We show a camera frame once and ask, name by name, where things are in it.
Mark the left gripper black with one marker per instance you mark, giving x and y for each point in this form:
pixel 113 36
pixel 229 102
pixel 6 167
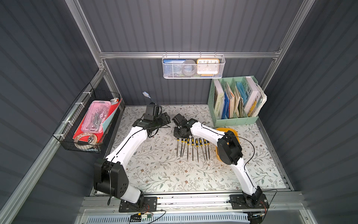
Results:
pixel 163 119

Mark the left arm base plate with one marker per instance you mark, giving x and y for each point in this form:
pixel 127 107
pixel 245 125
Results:
pixel 145 204

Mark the white book in organizer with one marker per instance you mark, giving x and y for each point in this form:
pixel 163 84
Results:
pixel 253 95

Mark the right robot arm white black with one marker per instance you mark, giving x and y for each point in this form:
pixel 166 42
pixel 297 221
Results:
pixel 248 185

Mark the clear tape roll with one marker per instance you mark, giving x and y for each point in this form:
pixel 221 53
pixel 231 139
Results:
pixel 86 138

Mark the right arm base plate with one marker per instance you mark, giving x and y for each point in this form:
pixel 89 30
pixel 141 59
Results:
pixel 240 201

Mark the red folder in basket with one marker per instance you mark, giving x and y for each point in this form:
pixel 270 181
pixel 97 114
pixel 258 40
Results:
pixel 115 102

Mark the yellow black file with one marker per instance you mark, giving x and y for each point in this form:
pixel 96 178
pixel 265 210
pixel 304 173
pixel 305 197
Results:
pixel 208 150
pixel 205 147
pixel 184 147
pixel 201 145
pixel 192 143
pixel 181 149
pixel 197 149
pixel 188 144
pixel 177 149

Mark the yellow white clock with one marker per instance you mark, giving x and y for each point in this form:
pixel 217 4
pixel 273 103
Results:
pixel 208 66

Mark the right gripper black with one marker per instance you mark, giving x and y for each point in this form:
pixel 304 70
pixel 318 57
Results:
pixel 179 132

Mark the grey tape roll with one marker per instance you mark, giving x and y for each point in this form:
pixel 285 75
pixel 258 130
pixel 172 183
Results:
pixel 189 68

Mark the yellow storage tray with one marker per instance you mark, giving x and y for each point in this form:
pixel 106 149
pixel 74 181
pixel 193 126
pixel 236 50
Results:
pixel 228 147

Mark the blue desk lamp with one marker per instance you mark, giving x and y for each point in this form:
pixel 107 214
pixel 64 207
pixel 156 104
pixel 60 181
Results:
pixel 147 95

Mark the pink plastic tool case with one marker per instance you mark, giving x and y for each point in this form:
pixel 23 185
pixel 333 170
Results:
pixel 97 113

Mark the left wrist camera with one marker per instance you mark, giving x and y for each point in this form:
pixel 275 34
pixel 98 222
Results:
pixel 153 111

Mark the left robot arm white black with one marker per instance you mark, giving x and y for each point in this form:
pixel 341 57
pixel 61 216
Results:
pixel 109 173

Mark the black wire side basket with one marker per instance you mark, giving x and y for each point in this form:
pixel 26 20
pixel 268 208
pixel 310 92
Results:
pixel 70 124

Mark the blue box in basket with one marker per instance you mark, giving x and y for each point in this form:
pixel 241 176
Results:
pixel 172 67

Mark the green file organizer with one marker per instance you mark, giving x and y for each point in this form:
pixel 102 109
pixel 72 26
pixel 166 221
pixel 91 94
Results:
pixel 227 99

